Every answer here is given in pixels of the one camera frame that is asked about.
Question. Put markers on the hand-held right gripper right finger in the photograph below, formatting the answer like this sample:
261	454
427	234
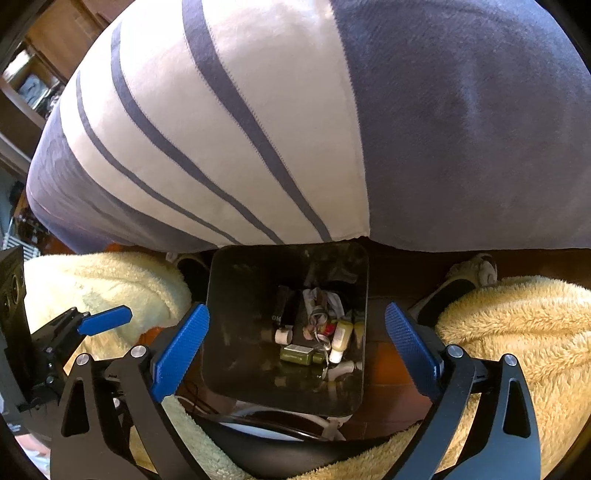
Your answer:
411	350

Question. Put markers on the shelf with folded clothes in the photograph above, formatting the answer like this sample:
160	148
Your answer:
32	92

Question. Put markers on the black tube white cap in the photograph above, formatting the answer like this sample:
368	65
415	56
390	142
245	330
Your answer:
281	309

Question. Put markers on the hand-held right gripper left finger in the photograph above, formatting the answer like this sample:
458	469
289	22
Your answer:
182	350

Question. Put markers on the green bottle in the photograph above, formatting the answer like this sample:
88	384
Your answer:
298	354

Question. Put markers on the yellow bottle white cap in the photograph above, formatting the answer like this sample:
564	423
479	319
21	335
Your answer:
342	337

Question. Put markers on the black bin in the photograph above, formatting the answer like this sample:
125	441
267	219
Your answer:
249	286

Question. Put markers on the grey white slipper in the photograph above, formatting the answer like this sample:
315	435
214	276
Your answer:
191	272
466	277

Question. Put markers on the purple white striped blanket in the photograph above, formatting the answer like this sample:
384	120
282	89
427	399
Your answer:
415	138

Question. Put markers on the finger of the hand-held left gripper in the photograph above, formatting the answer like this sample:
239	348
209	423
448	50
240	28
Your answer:
44	390
106	319

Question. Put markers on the yellow fleece robe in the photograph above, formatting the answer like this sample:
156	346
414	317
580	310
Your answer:
508	323

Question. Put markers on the silver printed ribbon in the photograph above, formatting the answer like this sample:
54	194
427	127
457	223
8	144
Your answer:
323	300

